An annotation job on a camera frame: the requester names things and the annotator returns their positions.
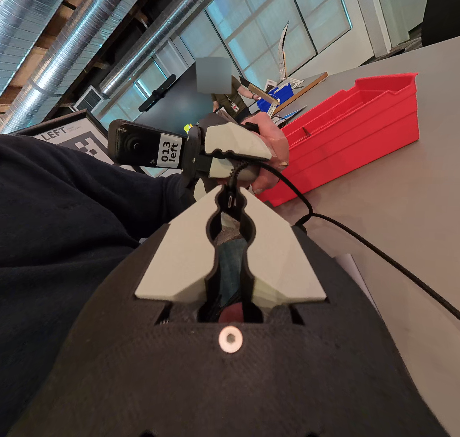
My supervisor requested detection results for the wooden beam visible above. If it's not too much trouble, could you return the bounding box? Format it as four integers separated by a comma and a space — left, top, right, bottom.
270, 72, 329, 118

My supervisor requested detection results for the person's left hand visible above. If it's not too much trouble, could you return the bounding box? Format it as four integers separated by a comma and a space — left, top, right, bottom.
241, 114, 289, 187

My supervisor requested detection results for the person's right hand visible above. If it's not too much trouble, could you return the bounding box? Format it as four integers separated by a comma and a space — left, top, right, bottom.
218, 304, 246, 324

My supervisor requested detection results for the person's blue jeans leg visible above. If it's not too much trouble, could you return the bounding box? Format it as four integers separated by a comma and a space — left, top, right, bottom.
219, 242, 246, 302

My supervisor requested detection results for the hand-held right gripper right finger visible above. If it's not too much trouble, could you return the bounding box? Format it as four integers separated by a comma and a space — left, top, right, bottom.
241, 188, 328, 308

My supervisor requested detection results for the black display screen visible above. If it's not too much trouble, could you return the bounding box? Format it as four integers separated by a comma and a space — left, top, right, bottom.
137, 67, 216, 132

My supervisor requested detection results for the silver ceiling duct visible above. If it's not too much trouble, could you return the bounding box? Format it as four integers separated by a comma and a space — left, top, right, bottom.
0, 0, 155, 132
101, 0, 238, 96

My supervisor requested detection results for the blue box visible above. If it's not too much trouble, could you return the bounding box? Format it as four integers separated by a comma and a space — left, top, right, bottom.
257, 82, 295, 114

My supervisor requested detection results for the red plastic bin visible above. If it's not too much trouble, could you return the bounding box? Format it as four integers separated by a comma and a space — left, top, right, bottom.
255, 73, 420, 208

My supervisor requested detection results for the person's left forearm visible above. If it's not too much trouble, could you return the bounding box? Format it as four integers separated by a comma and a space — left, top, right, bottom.
0, 134, 196, 265

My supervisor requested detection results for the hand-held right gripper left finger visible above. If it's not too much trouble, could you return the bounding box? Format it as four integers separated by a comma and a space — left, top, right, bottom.
135, 186, 223, 305

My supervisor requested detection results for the thick smooth black cable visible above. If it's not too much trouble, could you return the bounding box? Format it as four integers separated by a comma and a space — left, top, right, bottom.
227, 161, 460, 321

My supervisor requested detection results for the grey usb hub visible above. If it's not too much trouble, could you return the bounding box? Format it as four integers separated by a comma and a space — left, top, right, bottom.
334, 254, 379, 319

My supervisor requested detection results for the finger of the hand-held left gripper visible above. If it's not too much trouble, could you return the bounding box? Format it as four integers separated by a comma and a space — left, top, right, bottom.
205, 123, 274, 159
210, 159, 258, 182

